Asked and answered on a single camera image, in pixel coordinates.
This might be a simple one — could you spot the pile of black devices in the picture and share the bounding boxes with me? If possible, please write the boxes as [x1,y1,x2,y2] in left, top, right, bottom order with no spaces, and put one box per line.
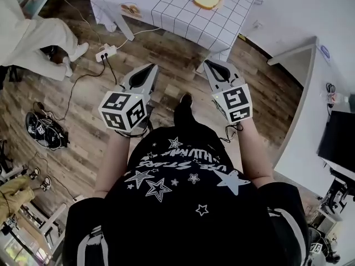
[24,101,70,150]

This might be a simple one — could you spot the person's black star-print shirt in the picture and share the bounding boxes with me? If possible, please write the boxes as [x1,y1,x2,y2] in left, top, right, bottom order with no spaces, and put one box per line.
[62,125,311,266]

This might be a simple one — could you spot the person's black shoe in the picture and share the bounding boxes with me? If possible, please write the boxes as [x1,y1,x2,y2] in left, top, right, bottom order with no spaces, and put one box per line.
[179,92,194,108]

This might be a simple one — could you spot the person's black trousers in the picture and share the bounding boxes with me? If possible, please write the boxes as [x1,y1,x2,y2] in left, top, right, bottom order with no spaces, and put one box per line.
[173,104,201,134]

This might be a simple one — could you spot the clear plastic bottle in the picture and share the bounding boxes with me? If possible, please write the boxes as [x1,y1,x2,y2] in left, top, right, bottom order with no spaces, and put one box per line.
[321,91,351,104]

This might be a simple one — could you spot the blue object on desk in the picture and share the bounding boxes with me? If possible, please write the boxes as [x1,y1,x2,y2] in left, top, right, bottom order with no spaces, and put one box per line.
[318,45,333,64]

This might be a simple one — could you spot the white shelf rack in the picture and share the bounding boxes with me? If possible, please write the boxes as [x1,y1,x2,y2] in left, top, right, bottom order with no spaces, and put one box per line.
[0,202,69,266]

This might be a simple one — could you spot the black monitor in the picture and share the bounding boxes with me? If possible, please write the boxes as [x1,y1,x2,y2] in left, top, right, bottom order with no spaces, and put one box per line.
[317,110,355,175]

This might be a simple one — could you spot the white power strip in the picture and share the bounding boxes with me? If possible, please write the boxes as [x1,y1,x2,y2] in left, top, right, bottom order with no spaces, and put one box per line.
[95,44,118,63]

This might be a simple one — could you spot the black floor cable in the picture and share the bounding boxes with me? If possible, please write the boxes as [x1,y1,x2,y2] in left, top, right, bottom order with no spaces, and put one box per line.
[59,57,118,122]

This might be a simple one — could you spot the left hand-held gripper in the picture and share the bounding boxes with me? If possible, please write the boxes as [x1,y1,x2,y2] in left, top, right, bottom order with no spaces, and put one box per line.
[98,63,159,134]

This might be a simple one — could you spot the person's left forearm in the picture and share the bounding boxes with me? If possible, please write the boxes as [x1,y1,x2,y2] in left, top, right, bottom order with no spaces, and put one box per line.
[95,131,134,198]

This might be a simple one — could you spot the person's right forearm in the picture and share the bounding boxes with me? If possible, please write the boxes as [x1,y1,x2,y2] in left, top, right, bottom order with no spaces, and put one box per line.
[236,120,276,190]

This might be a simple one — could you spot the white desk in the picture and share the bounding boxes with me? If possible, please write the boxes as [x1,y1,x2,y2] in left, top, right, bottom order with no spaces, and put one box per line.
[267,35,355,200]

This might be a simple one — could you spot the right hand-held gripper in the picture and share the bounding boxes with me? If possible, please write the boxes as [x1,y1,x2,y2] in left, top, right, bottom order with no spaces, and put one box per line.
[202,59,252,125]

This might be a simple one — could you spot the checkered white tablecloth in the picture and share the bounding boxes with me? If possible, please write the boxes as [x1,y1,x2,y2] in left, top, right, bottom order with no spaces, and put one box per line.
[89,0,265,63]

